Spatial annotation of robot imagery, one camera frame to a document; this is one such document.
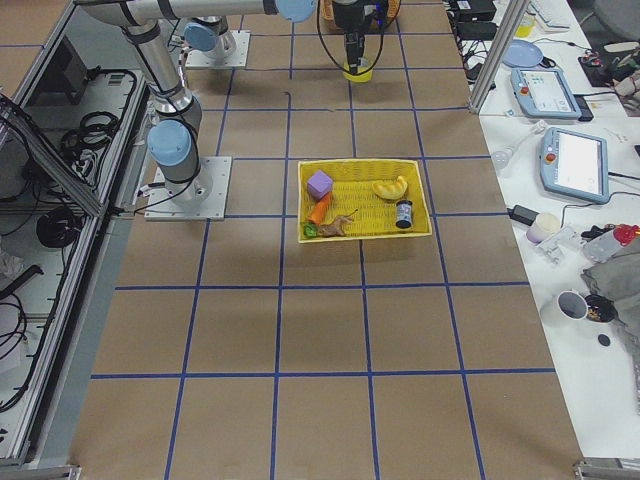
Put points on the yellow clear tape roll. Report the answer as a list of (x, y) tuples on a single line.
[(364, 76)]

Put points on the white mug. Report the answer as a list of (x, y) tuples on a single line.
[(564, 308)]

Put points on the white purple cup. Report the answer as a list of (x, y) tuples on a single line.
[(544, 225)]

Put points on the lower teach pendant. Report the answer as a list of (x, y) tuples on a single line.
[(574, 164)]

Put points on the black power adapter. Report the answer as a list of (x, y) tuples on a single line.
[(522, 215)]

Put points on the teach pendant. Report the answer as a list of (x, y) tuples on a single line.
[(574, 164), (544, 94)]

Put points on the toy croissant bread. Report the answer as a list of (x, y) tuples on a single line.
[(391, 191)]

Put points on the small clear jar black lid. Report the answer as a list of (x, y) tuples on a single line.
[(404, 212)]

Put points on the orange toy carrot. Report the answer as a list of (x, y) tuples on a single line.
[(316, 218)]

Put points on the yellow plastic tray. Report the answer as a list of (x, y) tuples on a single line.
[(352, 190)]

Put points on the brown wicker basket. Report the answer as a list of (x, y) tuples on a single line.
[(345, 13)]

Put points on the purple foam cube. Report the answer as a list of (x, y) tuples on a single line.
[(319, 185)]

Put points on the aluminium frame post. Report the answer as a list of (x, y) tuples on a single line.
[(509, 23)]

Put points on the upper teach pendant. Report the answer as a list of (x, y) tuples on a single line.
[(544, 94)]

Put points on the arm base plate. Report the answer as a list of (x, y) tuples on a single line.
[(208, 50), (205, 198)]

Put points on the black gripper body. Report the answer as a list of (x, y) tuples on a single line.
[(350, 17)]

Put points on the brown toy animal figure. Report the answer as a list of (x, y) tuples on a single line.
[(337, 227)]

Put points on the blue plate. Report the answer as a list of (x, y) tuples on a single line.
[(522, 54)]

